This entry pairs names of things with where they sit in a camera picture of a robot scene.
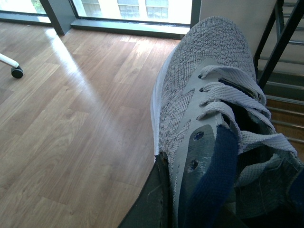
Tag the black metal shoe rack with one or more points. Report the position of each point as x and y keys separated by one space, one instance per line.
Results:
x=279 y=64

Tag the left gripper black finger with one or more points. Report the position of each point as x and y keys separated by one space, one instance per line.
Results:
x=152 y=207

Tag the white chair with grey seat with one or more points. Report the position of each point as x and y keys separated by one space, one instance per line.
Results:
x=16 y=70

